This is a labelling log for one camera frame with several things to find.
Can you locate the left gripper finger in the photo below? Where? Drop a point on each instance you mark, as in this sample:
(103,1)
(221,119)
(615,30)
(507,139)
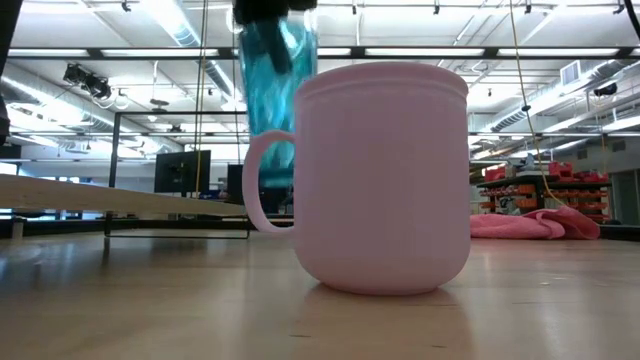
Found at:
(277,47)

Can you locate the rack with red bins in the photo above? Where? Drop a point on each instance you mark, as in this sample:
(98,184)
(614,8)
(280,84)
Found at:
(575,192)

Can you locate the teal faceted plastic tumbler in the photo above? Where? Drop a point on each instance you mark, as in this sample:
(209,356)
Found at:
(270,105)

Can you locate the pale pink mug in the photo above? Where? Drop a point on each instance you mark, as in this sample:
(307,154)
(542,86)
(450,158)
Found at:
(380,180)

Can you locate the black monitor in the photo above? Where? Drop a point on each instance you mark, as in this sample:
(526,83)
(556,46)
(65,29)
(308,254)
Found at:
(180,172)
(235,185)

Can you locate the black rig beam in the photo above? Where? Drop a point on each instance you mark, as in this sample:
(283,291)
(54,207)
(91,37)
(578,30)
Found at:
(425,52)

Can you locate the black metal table frame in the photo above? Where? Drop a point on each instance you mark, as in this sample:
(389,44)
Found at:
(60,227)

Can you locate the wooden shelf with black frame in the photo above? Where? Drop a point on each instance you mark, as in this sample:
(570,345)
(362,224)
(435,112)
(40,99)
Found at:
(100,197)

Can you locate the pink microfibre cloth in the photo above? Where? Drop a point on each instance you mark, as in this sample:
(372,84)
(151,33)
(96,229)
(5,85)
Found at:
(540,226)

